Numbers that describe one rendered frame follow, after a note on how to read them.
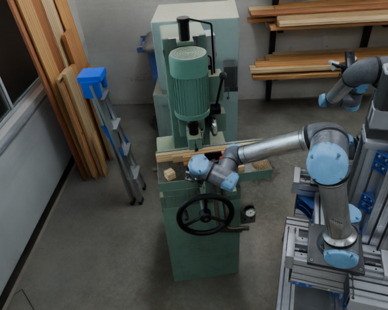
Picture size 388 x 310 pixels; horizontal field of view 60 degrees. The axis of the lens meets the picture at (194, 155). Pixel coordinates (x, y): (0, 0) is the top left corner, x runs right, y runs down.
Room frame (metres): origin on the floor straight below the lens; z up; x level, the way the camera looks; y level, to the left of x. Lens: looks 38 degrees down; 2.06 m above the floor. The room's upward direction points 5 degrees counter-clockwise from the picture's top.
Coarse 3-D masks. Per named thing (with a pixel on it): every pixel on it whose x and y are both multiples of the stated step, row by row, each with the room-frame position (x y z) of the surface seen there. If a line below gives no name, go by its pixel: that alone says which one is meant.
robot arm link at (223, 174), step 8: (224, 160) 1.01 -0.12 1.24; (232, 160) 1.01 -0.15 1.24; (216, 168) 0.95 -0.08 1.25; (224, 168) 0.96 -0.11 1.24; (232, 168) 0.97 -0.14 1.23; (208, 176) 0.94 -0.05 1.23; (216, 176) 0.93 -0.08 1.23; (224, 176) 0.93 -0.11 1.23; (232, 176) 0.93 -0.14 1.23; (216, 184) 0.92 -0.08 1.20; (224, 184) 0.91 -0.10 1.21; (232, 184) 0.91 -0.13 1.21
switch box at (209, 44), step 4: (204, 32) 1.80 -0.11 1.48; (208, 32) 1.80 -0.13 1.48; (208, 36) 1.74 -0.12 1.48; (208, 40) 1.74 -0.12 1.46; (208, 44) 1.74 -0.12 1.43; (208, 48) 1.74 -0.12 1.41; (208, 52) 1.74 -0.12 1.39; (208, 60) 1.74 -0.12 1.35; (208, 64) 1.74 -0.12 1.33; (212, 64) 1.74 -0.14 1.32
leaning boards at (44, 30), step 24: (24, 0) 2.53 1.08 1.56; (48, 0) 2.91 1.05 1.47; (24, 24) 2.46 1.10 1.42; (48, 24) 2.80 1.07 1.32; (72, 24) 3.20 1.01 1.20; (48, 48) 2.60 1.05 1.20; (72, 48) 2.88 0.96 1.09; (48, 72) 2.46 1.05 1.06; (72, 72) 2.57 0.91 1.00; (48, 96) 2.40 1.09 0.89; (72, 96) 2.45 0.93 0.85; (72, 120) 2.44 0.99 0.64; (96, 120) 2.68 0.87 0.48; (72, 144) 2.43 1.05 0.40; (96, 144) 2.43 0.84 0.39; (96, 168) 2.45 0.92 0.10
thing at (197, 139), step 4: (188, 132) 1.48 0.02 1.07; (188, 136) 1.44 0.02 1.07; (192, 136) 1.44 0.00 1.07; (196, 136) 1.44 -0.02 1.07; (200, 136) 1.44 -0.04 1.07; (188, 140) 1.41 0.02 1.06; (192, 140) 1.41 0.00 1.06; (196, 140) 1.41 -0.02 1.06; (200, 140) 1.42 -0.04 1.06; (188, 144) 1.41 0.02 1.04; (192, 144) 1.41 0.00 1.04; (196, 144) 1.41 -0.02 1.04; (200, 144) 1.42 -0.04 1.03; (192, 148) 1.41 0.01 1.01; (200, 148) 1.42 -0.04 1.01
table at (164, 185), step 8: (160, 168) 1.41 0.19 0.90; (168, 168) 1.40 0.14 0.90; (176, 168) 1.40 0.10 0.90; (184, 168) 1.39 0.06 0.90; (248, 168) 1.35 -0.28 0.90; (160, 176) 1.34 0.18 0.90; (176, 176) 1.33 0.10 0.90; (184, 176) 1.33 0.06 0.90; (240, 176) 1.31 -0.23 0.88; (248, 176) 1.32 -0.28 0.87; (256, 176) 1.32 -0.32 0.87; (264, 176) 1.32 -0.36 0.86; (160, 184) 1.28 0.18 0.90; (168, 184) 1.29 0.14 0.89; (176, 184) 1.29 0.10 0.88; (184, 184) 1.29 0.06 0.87; (192, 184) 1.30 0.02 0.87; (200, 192) 1.25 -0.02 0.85; (232, 192) 1.22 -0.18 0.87
